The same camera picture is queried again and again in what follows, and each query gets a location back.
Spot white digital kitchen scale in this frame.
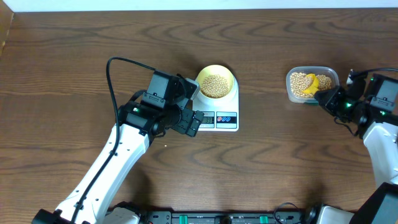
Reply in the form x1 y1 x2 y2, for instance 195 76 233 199
193 72 239 132

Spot cardboard box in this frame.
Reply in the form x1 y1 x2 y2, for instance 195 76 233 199
0 0 14 55

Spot soybeans in bowl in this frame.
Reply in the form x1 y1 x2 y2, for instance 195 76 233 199
201 75 229 98

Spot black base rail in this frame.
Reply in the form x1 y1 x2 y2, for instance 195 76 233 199
105 202 315 224

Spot right black cable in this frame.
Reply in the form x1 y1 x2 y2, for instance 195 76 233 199
351 67 398 78

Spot pale yellow bowl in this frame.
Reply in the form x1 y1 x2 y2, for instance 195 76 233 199
196 65 236 98

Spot soybeans pile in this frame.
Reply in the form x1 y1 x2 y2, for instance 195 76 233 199
290 72 332 98

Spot clear plastic container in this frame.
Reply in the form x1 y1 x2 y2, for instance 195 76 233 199
286 66 339 104

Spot yellow measuring scoop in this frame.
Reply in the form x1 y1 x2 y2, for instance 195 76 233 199
302 73 319 95

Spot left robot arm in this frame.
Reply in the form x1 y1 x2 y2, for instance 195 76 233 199
33 70 204 223

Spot left black cable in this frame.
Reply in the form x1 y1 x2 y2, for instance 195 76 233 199
70 56 156 224

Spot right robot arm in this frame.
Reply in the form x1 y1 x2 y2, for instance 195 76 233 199
315 73 397 223

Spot black cable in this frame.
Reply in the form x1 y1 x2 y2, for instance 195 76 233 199
70 56 156 224
351 67 398 78

